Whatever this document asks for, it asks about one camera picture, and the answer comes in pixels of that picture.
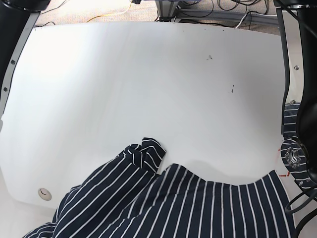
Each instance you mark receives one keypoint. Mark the navy white striped t-shirt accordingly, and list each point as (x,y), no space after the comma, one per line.
(127,198)

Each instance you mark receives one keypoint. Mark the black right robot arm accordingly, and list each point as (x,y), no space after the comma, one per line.
(17,19)

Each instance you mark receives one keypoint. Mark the grey aluminium frame stand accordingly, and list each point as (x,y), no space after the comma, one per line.
(187,11)

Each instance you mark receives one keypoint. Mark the red tape rectangle marking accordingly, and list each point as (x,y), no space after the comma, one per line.
(280,167)

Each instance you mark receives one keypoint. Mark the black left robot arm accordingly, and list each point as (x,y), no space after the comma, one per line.
(297,21)

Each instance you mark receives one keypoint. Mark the left table cable grommet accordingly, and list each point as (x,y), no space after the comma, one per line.
(44,194)

